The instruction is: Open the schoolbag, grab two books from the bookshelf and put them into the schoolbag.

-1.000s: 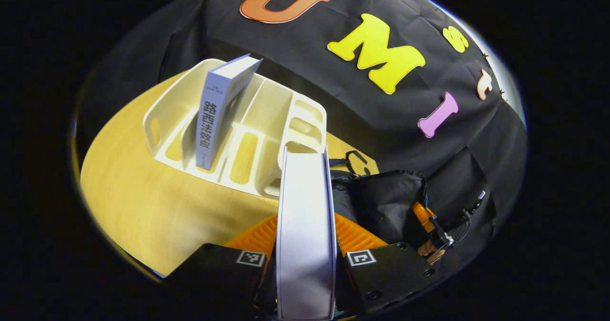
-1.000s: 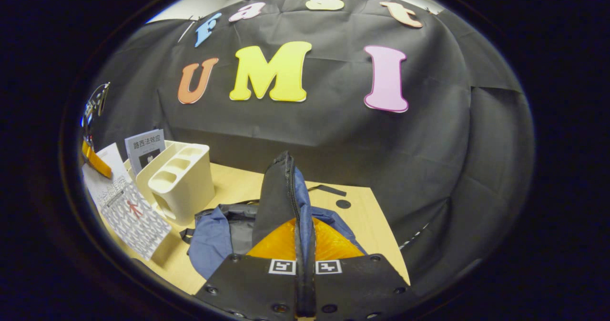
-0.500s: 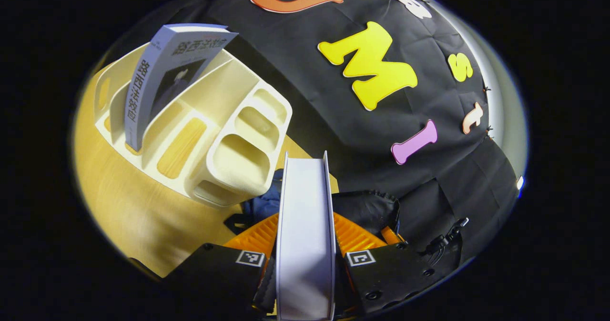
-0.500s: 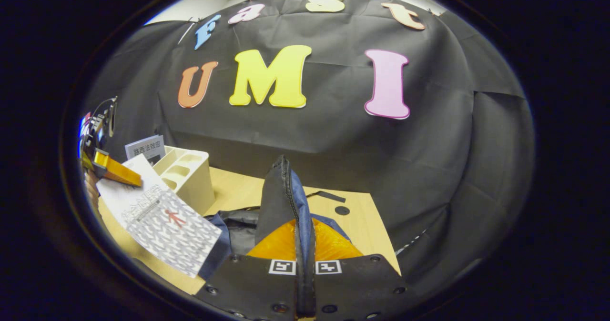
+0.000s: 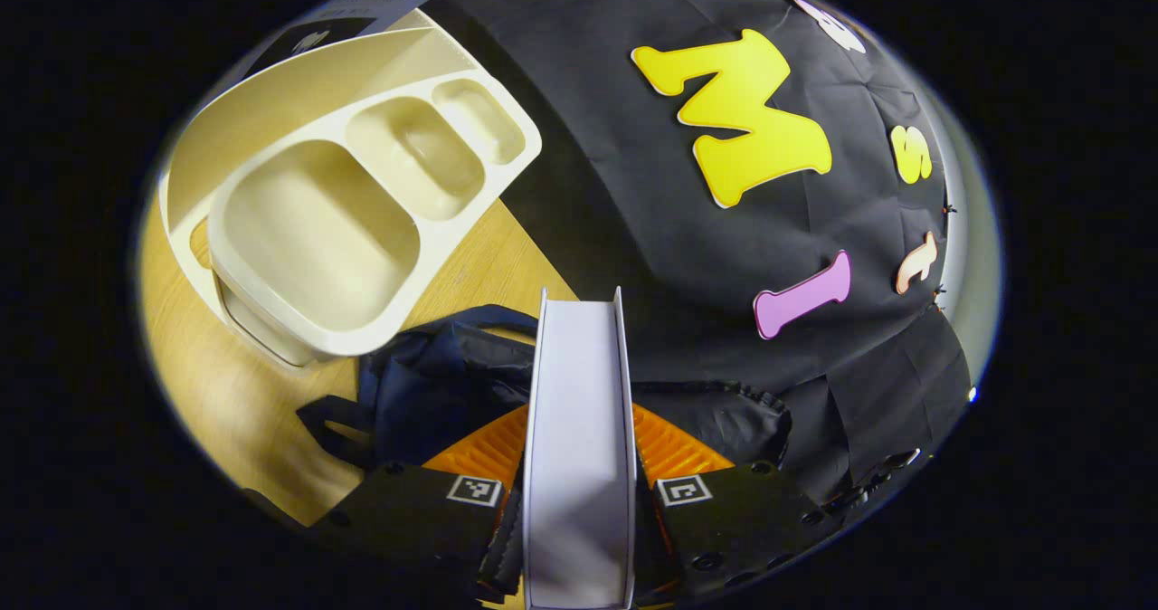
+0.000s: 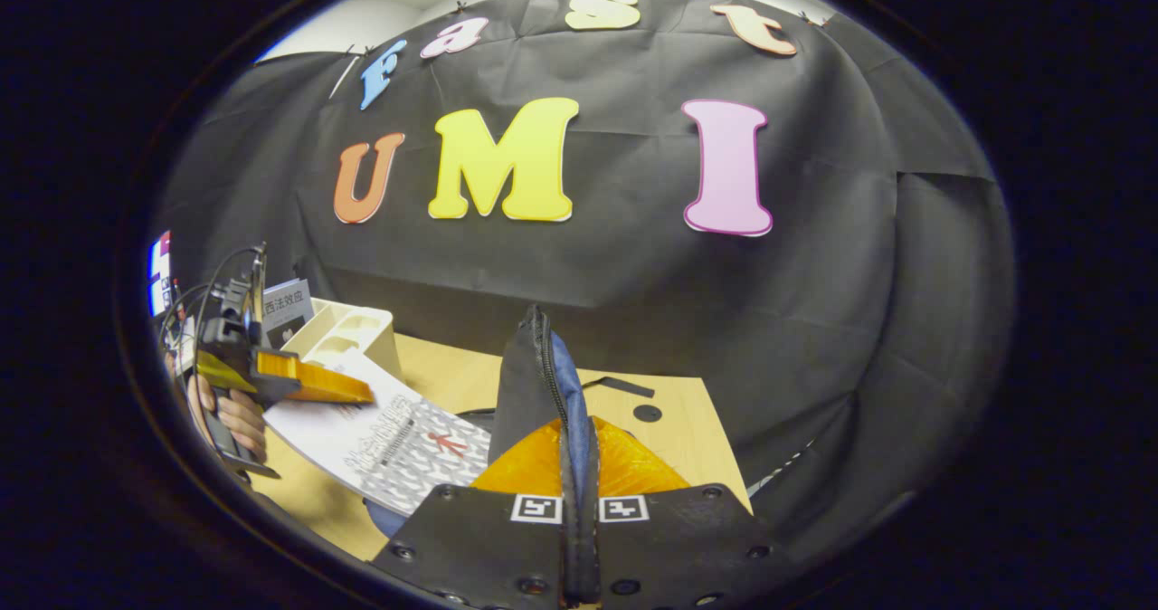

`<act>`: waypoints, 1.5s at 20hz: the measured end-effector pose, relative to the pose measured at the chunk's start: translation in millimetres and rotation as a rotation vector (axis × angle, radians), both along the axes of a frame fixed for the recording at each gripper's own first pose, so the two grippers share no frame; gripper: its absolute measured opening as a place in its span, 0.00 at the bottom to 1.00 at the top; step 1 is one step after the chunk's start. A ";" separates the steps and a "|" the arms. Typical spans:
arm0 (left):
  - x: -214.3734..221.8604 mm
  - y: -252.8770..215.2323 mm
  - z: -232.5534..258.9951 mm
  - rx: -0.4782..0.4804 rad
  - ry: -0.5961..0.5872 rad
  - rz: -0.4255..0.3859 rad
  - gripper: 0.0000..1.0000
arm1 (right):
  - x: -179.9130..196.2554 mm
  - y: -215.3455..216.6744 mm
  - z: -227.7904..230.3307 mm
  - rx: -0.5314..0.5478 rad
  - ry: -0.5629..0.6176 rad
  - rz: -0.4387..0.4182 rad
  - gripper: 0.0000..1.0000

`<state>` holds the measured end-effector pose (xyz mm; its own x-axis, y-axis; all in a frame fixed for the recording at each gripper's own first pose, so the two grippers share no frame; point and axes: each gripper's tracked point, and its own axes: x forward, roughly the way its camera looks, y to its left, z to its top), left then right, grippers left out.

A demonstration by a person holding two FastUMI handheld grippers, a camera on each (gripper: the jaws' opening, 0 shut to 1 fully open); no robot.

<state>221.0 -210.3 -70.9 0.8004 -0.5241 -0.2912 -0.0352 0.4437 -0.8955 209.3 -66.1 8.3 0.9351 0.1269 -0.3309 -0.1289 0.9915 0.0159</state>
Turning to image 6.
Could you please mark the white patterned book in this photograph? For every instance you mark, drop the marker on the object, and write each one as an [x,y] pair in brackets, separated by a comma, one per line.
[389,447]

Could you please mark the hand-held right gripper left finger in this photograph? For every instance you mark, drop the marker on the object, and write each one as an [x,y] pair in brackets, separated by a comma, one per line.
[470,547]

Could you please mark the black round table grommet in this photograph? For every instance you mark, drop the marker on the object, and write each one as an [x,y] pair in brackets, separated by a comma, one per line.
[648,413]

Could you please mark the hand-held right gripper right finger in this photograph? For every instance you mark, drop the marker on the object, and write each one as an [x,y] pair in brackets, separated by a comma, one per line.
[678,547]

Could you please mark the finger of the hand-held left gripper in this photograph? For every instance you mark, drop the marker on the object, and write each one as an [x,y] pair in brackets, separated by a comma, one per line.
[317,382]

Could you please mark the white bookshelf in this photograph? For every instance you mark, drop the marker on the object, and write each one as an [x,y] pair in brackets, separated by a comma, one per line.
[344,329]

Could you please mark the grey blue-edged book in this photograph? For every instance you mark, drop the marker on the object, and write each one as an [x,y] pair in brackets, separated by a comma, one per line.
[288,311]

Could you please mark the blue schoolbag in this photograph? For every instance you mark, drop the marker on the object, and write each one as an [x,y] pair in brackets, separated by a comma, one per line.
[525,384]

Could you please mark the thin white strip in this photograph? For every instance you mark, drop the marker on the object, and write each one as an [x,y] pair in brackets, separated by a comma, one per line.
[344,73]

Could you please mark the colourful background display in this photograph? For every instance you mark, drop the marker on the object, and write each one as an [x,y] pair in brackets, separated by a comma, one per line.
[160,275]

